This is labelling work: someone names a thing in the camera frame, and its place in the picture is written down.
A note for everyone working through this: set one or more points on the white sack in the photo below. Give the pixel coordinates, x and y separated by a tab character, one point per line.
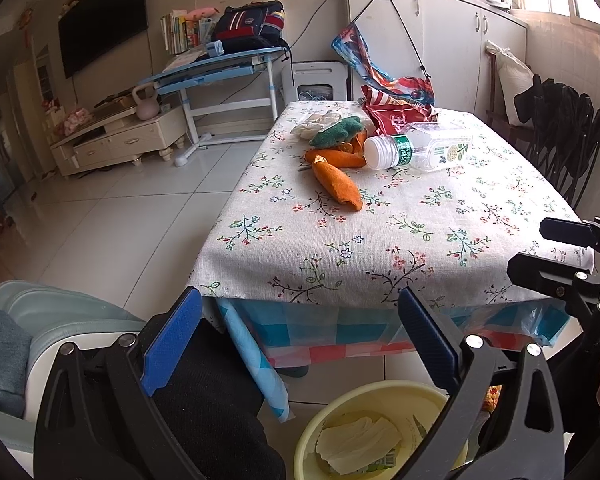
510	80

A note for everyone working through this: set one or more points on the black television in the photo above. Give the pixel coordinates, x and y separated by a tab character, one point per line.
102	20

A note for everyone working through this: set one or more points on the blue printed bag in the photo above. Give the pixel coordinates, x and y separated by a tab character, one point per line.
365	60

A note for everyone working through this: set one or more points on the large orange plush carrot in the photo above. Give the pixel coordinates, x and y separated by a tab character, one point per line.
336	185

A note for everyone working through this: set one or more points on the green plush toy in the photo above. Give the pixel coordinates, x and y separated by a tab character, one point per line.
335	131

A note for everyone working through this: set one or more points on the dark striped backpack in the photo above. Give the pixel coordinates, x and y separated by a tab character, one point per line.
247	25

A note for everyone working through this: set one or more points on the black folding chairs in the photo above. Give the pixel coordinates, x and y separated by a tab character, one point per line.
565	120

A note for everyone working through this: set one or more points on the white cabinet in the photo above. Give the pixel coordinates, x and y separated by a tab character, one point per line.
445	35

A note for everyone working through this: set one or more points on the blue study desk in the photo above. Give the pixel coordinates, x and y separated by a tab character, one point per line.
205	67

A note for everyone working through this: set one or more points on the pink flower bunch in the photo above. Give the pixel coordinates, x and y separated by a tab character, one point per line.
77	120

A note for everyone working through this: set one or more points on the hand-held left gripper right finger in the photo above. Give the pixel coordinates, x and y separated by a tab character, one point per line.
427	340

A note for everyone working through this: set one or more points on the yellow plastic bin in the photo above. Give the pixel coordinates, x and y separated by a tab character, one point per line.
310	430

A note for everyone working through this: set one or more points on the pink plush toy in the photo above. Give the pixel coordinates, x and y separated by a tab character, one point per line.
202	12

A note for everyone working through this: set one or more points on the red snack bag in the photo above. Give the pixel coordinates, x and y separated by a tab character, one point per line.
390	112

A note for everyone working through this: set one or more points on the checked plastic table cover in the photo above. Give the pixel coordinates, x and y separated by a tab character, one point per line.
310	327

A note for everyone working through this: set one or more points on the person's right leg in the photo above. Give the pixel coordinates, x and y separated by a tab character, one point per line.
580	410

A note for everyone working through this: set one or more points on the white plastic stool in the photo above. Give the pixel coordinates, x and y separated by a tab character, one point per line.
312	80

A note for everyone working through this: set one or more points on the cream television stand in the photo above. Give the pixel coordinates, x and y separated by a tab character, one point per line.
115	142

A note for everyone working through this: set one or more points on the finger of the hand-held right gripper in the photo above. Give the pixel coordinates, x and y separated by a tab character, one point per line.
540	271
567	232

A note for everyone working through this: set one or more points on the light blue armchair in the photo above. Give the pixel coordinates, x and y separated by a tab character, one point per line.
55	315

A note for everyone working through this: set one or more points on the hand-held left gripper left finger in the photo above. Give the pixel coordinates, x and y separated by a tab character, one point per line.
172	340

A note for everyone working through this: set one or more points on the blue denim cloth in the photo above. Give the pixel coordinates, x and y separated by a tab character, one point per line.
2	360

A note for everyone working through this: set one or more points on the white crumpled tissue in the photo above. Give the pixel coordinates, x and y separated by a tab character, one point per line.
355	437

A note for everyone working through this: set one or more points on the floral tablecloth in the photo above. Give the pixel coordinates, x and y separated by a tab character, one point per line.
405	230

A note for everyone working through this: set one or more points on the slim orange plush carrot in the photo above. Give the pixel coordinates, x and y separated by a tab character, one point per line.
342	158

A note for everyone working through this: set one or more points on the row of books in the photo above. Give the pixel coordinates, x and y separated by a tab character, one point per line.
180	32

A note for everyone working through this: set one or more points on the clear plastic water bottle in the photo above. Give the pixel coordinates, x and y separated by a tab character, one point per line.
425	147

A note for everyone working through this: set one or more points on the white plastic food bag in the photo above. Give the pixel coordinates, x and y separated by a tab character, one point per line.
310	125

